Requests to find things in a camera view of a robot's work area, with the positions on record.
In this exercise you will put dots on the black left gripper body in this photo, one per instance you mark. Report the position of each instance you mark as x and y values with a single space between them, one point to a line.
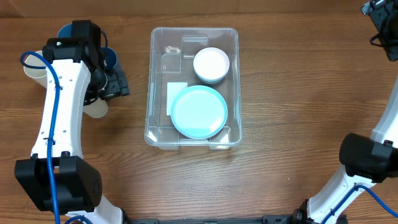
106 84

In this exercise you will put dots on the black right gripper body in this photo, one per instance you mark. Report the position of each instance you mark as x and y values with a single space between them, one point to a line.
384 15

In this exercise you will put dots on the dark blue cup front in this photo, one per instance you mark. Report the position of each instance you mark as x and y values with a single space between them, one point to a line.
110 58

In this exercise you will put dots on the dark blue cup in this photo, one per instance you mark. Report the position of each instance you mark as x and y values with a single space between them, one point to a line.
65 31
110 58

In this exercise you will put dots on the clear plastic storage bin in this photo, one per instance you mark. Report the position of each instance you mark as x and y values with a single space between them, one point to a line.
172 50

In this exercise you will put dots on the light blue plate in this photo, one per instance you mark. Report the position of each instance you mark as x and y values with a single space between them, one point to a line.
199 112

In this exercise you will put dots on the light blue bowl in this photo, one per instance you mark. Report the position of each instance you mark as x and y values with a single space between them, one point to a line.
211 81

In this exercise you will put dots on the pink bowl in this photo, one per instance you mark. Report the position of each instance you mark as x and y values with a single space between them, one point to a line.
211 63

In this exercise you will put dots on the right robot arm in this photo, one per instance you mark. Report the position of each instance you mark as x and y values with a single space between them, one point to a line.
365 161

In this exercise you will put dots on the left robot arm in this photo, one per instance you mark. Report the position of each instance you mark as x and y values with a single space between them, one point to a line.
55 176

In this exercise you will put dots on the beige cup front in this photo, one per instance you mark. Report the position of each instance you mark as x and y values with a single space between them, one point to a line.
98 109

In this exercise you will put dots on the beige cup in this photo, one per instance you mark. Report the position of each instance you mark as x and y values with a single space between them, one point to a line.
98 109
38 75

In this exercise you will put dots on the dark blue cup rear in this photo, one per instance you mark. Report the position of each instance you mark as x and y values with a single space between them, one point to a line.
65 31

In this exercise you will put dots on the beige cup left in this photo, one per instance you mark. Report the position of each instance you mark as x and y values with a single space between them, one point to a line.
38 75

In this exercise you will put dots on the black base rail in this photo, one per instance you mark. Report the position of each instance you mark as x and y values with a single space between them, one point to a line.
266 219

